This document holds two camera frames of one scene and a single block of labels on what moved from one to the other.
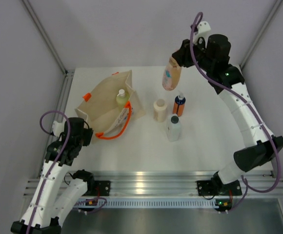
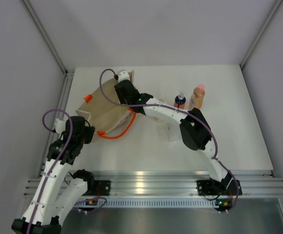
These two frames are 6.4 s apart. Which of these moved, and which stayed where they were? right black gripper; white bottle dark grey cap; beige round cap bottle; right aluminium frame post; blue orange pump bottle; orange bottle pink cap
Moved: orange bottle pink cap; right black gripper
Stayed: beige round cap bottle; blue orange pump bottle; right aluminium frame post; white bottle dark grey cap
